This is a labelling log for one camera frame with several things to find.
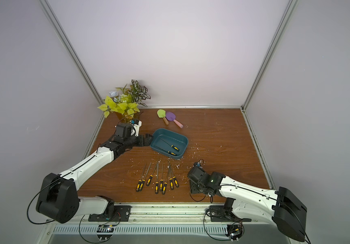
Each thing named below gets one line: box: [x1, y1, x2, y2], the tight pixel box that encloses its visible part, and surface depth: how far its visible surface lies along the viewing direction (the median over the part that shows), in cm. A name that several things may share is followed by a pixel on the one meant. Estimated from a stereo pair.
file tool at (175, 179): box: [169, 166, 180, 189], surface depth 85 cm
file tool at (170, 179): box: [167, 160, 174, 191], surface depth 83 cm
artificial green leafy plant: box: [97, 79, 152, 118], surface depth 96 cm
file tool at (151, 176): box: [146, 159, 160, 187], surface depth 85 cm
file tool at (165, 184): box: [161, 166, 170, 195], surface depth 82 cm
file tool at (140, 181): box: [135, 163, 147, 193], surface depth 83 cm
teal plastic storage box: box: [149, 128, 189, 160], surface depth 100 cm
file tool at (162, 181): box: [159, 162, 164, 192], surface depth 83 cm
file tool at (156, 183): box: [155, 163, 160, 195], surface depth 82 cm
